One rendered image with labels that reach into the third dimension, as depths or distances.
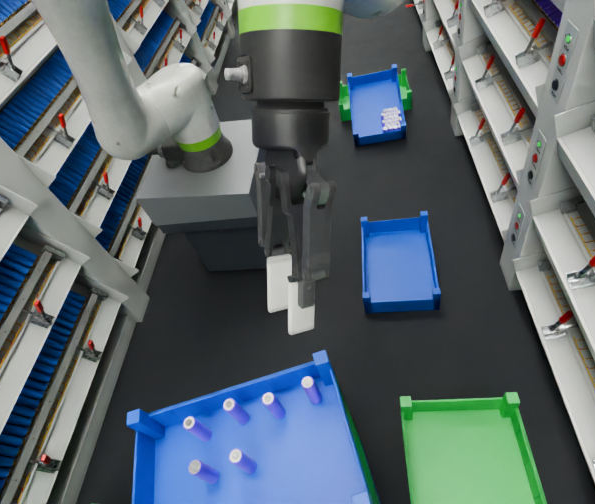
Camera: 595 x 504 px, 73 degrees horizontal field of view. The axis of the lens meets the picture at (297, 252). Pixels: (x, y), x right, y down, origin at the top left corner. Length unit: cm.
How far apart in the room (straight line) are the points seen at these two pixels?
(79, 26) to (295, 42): 49
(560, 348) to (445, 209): 57
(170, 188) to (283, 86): 80
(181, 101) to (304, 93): 68
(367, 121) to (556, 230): 99
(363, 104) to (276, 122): 144
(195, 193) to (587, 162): 83
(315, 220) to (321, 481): 37
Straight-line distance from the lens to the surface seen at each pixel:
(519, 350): 114
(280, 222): 44
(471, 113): 162
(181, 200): 110
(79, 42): 81
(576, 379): 102
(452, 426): 87
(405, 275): 122
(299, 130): 37
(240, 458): 58
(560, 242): 95
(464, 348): 112
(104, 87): 88
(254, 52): 37
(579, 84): 82
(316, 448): 62
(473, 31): 151
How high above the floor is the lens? 100
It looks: 48 degrees down
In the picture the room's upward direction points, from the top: 20 degrees counter-clockwise
